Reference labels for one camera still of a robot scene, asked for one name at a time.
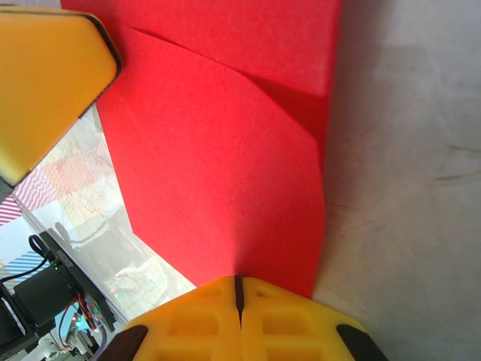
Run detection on thin black looped cable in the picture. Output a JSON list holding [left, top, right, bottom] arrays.
[[29, 233, 52, 264]]

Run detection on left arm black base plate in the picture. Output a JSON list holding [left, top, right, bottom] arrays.
[[37, 231, 118, 332]]

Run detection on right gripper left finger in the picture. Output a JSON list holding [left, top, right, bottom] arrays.
[[107, 276, 241, 361]]

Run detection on long aluminium mounting rail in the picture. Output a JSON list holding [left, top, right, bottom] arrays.
[[11, 193, 200, 332]]

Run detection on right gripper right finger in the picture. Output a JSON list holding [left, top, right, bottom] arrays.
[[240, 276, 390, 361]]

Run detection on red cloth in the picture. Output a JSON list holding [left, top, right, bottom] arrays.
[[59, 0, 343, 298]]

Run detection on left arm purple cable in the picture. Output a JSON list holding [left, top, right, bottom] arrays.
[[88, 336, 112, 361]]

